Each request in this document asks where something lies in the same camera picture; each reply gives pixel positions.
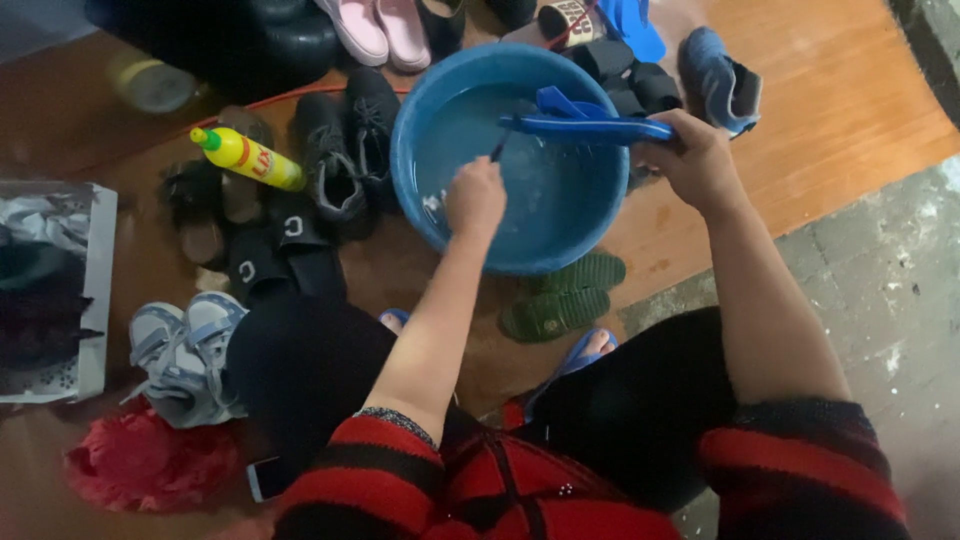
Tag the black white printed slipper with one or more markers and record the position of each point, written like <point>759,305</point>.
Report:
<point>574,22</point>

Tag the green rubber sandal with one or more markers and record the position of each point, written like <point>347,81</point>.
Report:
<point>555,315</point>
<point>581,274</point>

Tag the black shoe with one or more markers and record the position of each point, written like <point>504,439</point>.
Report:
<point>511,10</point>
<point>442,26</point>

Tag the person's right hand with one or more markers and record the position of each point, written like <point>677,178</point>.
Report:
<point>694,161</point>

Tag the white-edged smartphone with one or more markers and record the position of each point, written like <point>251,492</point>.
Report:
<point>264,480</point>

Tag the pink shoe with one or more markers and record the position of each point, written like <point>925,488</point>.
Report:
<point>405,30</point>
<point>356,30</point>

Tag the plain black slide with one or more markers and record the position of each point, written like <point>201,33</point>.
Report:
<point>604,60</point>
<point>652,90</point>

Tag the white basket with clothes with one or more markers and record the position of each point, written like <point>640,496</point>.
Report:
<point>45,285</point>

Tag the red black striped sweater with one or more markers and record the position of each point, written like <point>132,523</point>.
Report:
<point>517,495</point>

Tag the clear jar with yellow lid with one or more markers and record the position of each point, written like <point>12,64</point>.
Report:
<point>154,84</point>

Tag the black grey sneaker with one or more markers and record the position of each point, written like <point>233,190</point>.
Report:
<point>330,161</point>
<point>371,120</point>

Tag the person's left hand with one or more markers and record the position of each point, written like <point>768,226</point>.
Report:
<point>476,202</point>

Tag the blue knit sneaker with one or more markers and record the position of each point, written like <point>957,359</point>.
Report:
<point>712,79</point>

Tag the brown sandal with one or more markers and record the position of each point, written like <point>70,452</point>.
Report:
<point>196,217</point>
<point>241,191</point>

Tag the black bag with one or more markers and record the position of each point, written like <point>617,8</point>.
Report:
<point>225,45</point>

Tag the yellow detergent bottle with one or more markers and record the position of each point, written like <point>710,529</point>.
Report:
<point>255,161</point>

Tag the light blue white sandal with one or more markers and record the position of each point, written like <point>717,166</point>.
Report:
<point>211,322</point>
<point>157,341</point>

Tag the black trousers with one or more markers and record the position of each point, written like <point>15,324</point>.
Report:
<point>645,405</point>

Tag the black slide with white logo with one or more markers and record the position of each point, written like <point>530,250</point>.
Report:
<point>255,266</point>
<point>304,240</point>

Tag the blue plastic basin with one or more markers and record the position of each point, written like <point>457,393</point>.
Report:
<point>555,217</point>

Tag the red plastic bag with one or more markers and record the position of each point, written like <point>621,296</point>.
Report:
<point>146,465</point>

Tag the worn blue flip-flop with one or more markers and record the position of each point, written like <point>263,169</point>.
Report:
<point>574,364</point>
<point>395,315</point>

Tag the person's left fingers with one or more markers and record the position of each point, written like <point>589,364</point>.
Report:
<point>471,171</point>

